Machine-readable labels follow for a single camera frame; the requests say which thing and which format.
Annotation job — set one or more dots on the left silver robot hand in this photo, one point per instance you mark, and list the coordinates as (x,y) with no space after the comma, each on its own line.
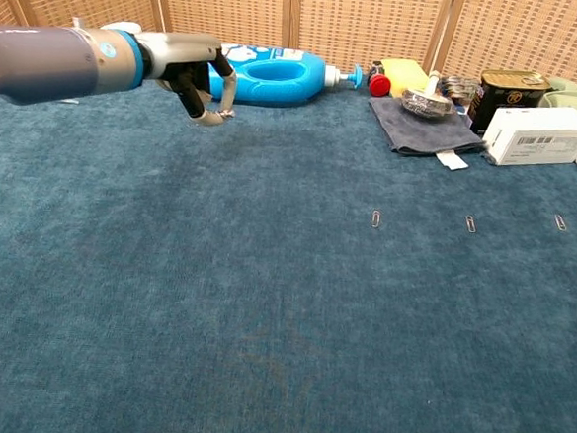
(181,53)

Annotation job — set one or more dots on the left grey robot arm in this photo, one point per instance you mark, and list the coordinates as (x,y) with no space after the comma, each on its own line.
(42,60)

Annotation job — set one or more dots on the blue detergent pump bottle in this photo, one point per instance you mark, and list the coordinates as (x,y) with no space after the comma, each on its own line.
(278,74)

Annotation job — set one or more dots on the wicker folding screen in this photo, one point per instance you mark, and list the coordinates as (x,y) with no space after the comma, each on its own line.
(357,18)

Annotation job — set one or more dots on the yellow sponge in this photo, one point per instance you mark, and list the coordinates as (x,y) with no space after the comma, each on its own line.
(402,76)

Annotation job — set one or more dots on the white plastic spoon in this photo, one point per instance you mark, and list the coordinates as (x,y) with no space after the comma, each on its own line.
(433,83)

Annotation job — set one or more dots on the grey folded cloth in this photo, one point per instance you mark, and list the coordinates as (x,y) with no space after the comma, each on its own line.
(423,134)

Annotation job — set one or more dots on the silver paper clip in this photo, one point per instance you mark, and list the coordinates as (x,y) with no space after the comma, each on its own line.
(560,222)
(470,223)
(376,219)

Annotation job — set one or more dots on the blue carpet table cover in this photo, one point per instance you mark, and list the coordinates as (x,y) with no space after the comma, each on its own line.
(263,299)

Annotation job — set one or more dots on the binder clips package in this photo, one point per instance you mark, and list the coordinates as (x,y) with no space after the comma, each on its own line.
(458,86)

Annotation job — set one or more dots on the black gold tin can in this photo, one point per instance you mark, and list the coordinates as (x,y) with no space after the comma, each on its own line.
(500,97)

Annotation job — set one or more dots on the white cardboard box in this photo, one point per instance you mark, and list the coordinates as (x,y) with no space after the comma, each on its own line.
(537,135)

